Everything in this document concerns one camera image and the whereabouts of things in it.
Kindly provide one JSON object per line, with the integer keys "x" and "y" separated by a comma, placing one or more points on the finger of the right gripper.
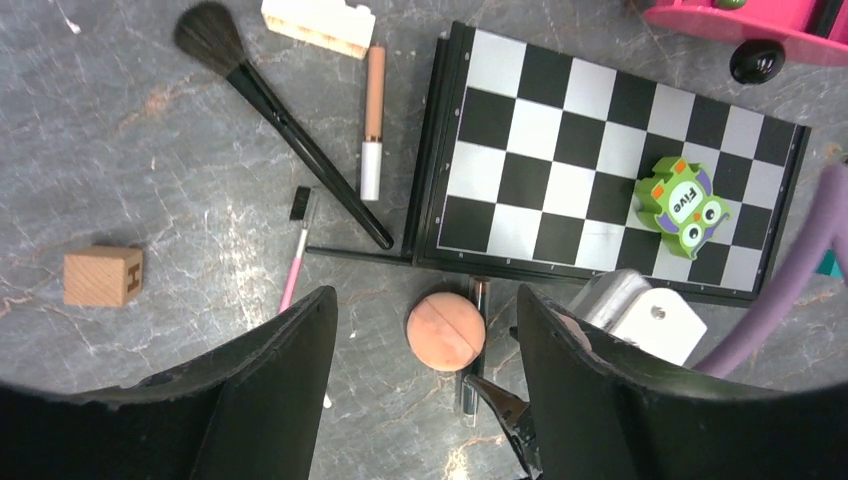
{"x": 516, "y": 421}

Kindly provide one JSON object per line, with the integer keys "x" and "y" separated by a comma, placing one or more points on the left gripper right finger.
{"x": 604, "y": 409}

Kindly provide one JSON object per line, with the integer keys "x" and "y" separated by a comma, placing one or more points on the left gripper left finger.
{"x": 248, "y": 409}

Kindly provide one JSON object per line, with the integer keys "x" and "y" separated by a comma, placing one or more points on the beige white makeup pen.
{"x": 371, "y": 154}

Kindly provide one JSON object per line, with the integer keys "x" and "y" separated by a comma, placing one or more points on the pink drawer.
{"x": 767, "y": 34}

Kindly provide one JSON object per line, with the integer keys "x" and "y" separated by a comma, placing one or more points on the black eyeliner pencil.
{"x": 478, "y": 296}

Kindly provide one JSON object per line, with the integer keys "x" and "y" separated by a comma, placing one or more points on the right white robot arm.
{"x": 623, "y": 304}

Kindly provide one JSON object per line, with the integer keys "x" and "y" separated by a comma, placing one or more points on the thin black makeup stick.
{"x": 397, "y": 260}

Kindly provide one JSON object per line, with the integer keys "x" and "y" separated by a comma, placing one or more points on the black makeup brush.
{"x": 208, "y": 33}

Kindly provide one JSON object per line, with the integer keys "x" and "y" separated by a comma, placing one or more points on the round pink powder puff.
{"x": 438, "y": 329}

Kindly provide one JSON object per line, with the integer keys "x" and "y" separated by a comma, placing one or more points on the pink lip gloss wand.
{"x": 302, "y": 212}

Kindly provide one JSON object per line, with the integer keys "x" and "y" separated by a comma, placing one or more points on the brown wooden cube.
{"x": 105, "y": 276}

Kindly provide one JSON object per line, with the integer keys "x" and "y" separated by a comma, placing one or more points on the green owl toy block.
{"x": 679, "y": 202}

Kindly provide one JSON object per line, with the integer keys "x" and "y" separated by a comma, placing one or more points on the black white chessboard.
{"x": 529, "y": 159}

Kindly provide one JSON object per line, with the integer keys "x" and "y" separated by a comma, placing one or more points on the teal cube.
{"x": 829, "y": 265}

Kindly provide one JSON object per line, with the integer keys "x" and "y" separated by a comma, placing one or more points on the white lego brick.
{"x": 332, "y": 25}

